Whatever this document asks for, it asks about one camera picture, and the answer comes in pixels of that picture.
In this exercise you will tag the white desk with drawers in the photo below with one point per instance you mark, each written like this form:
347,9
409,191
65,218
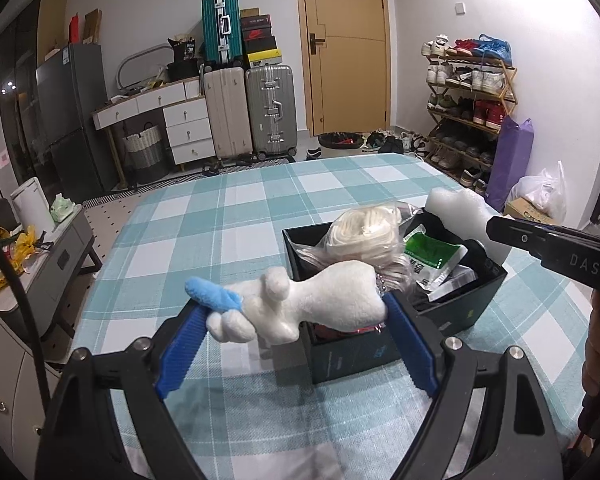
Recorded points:
187,120

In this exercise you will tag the dark wardrobe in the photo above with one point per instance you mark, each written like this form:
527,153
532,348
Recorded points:
20,110

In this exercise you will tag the silver suitcase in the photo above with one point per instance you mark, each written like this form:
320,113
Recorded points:
270,110

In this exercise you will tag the black bag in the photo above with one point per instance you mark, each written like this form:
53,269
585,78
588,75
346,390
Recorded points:
184,62

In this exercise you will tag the beige suitcase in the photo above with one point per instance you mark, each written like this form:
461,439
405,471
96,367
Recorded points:
227,115

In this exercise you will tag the white appliance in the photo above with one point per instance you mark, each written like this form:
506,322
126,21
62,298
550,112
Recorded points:
32,205

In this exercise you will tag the small brown cardboard box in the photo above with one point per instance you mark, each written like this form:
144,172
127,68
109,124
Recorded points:
249,13

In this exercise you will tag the teal suitcase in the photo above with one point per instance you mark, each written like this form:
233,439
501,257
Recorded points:
222,30

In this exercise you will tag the black shoe box red logo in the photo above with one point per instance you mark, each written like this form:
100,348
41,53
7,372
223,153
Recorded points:
257,32

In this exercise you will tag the green white packet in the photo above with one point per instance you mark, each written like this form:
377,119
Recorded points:
430,255

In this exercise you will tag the pile of dark shoes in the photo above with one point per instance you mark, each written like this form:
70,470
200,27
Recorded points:
390,142

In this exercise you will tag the flat cardboard sheet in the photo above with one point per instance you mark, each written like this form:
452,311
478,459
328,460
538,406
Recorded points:
52,22

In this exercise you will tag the blue bag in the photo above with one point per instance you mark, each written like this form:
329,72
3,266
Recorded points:
494,49

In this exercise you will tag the white plush toy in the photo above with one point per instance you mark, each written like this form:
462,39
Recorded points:
320,300

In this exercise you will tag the white plastic bag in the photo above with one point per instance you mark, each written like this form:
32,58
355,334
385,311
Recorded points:
542,190

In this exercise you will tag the single black shoe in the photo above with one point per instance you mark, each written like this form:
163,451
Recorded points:
314,153

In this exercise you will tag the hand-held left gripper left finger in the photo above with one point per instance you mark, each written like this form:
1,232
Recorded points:
180,350

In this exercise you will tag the purple bag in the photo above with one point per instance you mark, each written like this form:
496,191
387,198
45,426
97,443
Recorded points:
510,165

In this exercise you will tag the wooden shoe rack with shoes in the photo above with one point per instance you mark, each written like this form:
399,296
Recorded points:
455,77

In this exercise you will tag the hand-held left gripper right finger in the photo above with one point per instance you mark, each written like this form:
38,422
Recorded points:
410,345

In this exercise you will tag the black shoe box red label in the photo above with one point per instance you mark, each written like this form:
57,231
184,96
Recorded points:
255,21

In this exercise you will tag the black storage box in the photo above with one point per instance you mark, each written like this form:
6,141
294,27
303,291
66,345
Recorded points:
345,360

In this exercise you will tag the wooden door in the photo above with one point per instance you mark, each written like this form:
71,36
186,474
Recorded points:
350,80

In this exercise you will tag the bag of white socks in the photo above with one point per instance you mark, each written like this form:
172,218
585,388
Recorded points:
360,230

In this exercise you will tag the grey side cabinet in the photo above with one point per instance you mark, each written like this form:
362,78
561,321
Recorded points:
65,260

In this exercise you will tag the round bin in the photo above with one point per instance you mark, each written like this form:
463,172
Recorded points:
337,147

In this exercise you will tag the grey refrigerator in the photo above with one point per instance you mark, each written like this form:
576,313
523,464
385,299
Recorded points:
75,115

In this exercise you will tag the white foam block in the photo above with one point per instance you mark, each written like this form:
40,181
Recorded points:
460,210

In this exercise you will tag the woven laundry basket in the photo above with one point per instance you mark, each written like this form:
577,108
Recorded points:
142,152

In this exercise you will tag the green tissue pack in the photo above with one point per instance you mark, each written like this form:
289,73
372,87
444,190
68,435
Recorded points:
62,208

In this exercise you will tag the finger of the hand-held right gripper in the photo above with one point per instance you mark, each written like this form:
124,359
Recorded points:
520,235

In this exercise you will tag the oval mirror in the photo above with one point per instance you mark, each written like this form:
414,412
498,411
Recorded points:
125,67

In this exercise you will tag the tall brown box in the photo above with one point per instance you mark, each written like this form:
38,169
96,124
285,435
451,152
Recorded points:
93,26

